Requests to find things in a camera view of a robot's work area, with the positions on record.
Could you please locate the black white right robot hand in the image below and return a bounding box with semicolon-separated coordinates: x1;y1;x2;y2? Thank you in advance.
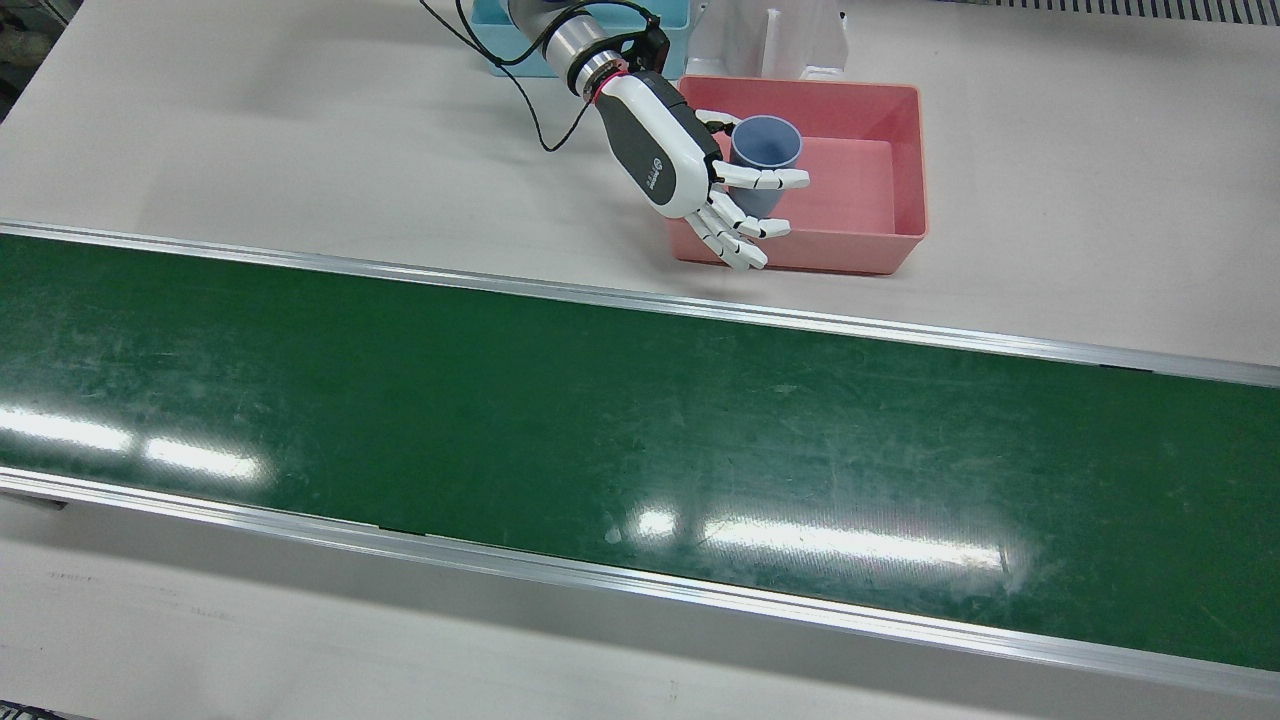
597;72;811;272

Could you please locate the blue plastic cup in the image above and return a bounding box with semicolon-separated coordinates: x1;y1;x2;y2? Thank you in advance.
728;115;804;219

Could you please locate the blue plastic box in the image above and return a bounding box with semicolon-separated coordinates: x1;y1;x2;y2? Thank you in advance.
470;0;693;81

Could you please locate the pink plastic box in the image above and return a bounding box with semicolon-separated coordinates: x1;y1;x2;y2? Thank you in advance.
662;75;929;276

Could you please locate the clear plastic container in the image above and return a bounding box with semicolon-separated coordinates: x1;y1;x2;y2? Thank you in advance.
686;0;851;83

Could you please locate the green conveyor belt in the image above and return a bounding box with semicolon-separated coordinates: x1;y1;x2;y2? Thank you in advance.
0;220;1280;701
0;235;1280;673

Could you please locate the ribbed metal grating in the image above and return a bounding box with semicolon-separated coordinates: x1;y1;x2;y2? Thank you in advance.
985;0;1280;26

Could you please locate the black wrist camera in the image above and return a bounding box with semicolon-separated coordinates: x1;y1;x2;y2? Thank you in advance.
620;22;671;73

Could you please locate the black camera cable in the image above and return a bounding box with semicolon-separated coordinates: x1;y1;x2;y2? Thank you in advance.
418;0;661;153

